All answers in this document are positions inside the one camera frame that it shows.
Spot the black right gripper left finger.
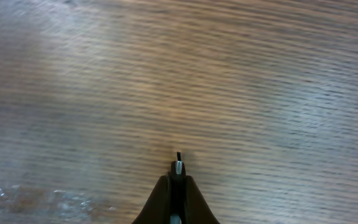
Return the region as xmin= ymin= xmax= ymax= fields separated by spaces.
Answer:
xmin=132 ymin=175 xmax=170 ymax=224

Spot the black USB charging cable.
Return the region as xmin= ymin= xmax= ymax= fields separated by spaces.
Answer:
xmin=170 ymin=151 xmax=186 ymax=224

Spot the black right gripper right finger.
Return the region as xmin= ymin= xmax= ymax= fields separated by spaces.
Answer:
xmin=184 ymin=175 xmax=219 ymax=224

